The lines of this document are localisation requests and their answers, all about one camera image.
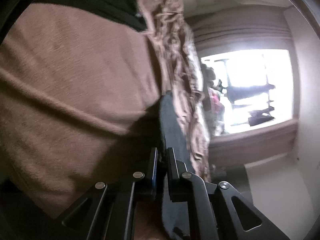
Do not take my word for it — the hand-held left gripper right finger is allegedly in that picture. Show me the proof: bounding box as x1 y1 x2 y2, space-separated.
166 147 290 240

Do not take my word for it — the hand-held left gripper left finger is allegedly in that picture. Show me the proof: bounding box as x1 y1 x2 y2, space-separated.
61 147 159 240

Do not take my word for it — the black bear print T-shirt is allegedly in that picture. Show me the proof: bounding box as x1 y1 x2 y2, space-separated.
159 94 200 240

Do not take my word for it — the pink curtain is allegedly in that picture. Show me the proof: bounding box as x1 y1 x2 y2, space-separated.
209 120 299 167
186 4 292 53

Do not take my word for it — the pink plush toy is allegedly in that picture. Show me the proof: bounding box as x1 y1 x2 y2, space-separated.
211 90 222 110

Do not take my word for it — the black and white plush toy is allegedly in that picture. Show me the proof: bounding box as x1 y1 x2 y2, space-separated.
202 64 218 90

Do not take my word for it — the short dark hanging garment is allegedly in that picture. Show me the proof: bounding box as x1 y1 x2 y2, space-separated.
249 110 274 127

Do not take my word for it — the long dark hanging garment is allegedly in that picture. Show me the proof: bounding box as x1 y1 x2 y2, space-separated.
226 84 275 103

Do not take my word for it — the brown blanket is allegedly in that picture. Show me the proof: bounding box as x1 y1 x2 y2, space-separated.
0 0 215 220

